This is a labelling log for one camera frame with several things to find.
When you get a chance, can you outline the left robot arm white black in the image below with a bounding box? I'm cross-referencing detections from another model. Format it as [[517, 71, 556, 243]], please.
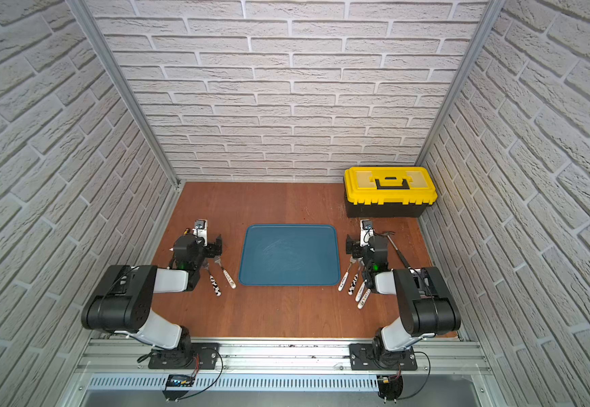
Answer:
[[81, 233, 223, 351]]

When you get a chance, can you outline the fork cartoon text handle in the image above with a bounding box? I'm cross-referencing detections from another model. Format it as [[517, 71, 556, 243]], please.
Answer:
[[215, 256, 237, 289]]

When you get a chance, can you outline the aluminium frame rail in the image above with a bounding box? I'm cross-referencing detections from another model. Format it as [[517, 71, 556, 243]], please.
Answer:
[[75, 337, 492, 376]]

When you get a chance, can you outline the controller board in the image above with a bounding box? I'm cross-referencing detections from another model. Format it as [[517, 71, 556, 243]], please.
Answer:
[[163, 375, 197, 402], [377, 375, 404, 404]]

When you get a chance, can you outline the teal plastic tray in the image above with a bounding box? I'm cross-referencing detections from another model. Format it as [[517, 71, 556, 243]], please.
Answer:
[[239, 224, 341, 287]]

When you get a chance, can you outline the fork cow pattern handle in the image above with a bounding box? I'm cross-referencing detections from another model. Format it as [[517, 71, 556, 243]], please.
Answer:
[[203, 261, 222, 297]]

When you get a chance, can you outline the right controller board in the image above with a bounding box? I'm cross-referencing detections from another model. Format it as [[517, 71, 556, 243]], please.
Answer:
[[377, 375, 404, 404]]

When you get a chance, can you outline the hammer black handle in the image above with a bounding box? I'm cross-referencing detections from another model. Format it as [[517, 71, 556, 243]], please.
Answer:
[[381, 232, 412, 270]]

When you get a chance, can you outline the yellow black toolbox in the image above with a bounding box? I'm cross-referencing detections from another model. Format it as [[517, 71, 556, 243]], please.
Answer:
[[344, 166, 438, 218]]

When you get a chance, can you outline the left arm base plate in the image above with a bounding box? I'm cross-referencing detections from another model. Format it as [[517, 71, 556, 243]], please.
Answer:
[[147, 343, 220, 370]]

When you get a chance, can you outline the fork plain white handle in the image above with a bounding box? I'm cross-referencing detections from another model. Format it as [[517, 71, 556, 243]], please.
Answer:
[[337, 258, 357, 292]]

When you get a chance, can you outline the left controller board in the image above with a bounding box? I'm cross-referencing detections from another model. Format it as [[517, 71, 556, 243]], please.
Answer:
[[163, 375, 197, 402]]

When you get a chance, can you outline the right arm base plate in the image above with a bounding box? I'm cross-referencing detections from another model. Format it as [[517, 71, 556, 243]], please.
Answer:
[[348, 343, 418, 371]]

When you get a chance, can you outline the spoon cow pattern handle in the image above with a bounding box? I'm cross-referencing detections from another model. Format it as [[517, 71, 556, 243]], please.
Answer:
[[347, 265, 362, 296]]

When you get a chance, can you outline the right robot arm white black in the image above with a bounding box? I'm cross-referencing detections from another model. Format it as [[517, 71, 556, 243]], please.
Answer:
[[346, 233, 461, 358]]

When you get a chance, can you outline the spoon plain white handle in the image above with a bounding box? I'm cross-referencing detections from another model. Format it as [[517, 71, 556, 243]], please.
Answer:
[[358, 289, 371, 310]]

